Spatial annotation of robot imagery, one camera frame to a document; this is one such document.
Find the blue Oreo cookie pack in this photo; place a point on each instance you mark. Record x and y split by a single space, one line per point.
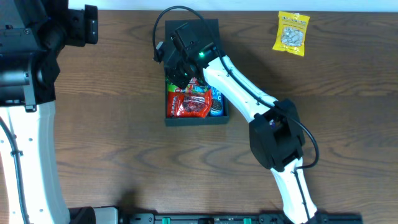
217 106

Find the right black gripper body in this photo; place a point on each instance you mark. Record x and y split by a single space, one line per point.
178 77

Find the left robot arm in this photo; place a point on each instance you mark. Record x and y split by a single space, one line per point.
33 33

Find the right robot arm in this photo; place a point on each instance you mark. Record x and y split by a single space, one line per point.
278 149

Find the black gift box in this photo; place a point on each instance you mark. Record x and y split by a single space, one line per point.
192 121

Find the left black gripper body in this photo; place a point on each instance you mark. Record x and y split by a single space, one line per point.
90 25

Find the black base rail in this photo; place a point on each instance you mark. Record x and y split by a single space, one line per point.
242 218

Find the red snack bag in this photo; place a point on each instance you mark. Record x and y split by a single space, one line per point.
188 105

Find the yellow pistachio bag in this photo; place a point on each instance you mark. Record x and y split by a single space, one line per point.
291 33

